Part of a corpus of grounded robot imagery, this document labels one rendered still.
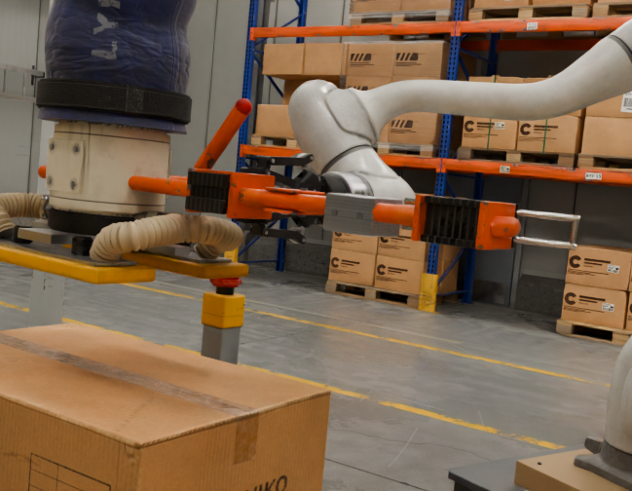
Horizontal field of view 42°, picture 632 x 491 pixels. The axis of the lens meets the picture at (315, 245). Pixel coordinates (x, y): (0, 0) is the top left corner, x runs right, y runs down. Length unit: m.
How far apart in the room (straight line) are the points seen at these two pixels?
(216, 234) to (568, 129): 7.35
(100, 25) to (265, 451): 0.63
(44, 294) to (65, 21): 3.12
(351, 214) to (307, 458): 0.46
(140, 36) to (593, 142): 7.29
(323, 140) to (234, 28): 11.02
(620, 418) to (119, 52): 1.03
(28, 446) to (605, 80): 1.02
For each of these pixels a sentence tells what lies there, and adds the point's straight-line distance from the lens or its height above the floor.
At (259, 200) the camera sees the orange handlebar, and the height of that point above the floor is 1.23.
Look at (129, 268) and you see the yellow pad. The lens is 1.12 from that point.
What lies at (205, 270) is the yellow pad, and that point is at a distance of 1.22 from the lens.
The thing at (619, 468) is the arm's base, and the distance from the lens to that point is 1.59.
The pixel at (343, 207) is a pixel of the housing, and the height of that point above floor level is 1.24.
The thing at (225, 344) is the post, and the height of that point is 0.89.
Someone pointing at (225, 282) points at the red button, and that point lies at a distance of 1.79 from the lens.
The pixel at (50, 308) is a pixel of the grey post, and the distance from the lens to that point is 4.31.
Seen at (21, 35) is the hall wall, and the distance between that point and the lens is 11.70.
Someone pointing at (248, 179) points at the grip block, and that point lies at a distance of 1.08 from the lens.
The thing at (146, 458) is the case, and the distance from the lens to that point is 1.01.
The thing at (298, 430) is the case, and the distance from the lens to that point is 1.24.
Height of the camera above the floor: 1.27
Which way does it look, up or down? 5 degrees down
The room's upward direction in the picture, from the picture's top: 5 degrees clockwise
